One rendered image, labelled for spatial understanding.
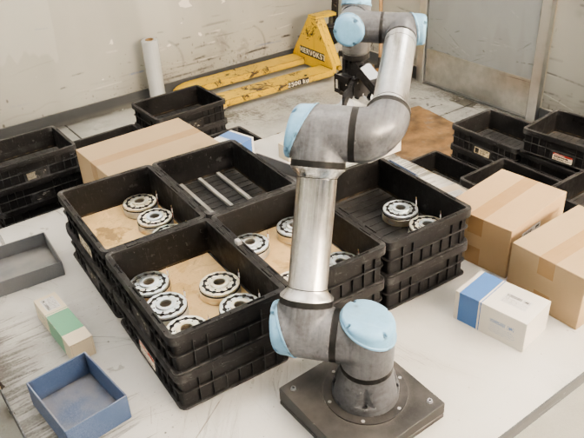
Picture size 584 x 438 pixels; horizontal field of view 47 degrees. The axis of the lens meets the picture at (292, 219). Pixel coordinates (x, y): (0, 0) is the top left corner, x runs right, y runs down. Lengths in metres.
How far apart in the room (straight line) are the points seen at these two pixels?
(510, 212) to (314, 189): 0.80
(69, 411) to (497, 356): 1.03
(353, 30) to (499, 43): 3.23
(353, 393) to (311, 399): 0.11
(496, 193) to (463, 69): 3.04
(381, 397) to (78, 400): 0.71
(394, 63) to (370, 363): 0.65
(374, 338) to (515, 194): 0.89
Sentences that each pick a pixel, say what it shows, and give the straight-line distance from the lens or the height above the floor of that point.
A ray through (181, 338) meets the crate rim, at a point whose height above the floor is 0.92.
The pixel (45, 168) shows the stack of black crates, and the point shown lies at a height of 0.53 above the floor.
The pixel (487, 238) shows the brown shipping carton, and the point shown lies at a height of 0.80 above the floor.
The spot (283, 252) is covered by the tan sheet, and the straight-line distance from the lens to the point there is 1.86.
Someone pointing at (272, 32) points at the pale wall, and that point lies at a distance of 5.75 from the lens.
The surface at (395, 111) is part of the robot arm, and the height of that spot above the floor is 1.34.
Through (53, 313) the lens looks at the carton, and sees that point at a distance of 1.91.
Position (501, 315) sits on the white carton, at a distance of 1.77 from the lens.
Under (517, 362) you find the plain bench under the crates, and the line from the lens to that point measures 1.77.
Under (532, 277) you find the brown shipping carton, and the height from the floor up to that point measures 0.79.
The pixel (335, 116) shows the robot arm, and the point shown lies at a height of 1.34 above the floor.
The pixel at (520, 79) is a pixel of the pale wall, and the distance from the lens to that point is 4.81.
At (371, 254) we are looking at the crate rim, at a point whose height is 0.93.
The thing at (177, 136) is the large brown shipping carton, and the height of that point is 0.90.
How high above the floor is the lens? 1.88
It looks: 32 degrees down
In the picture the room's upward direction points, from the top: 3 degrees counter-clockwise
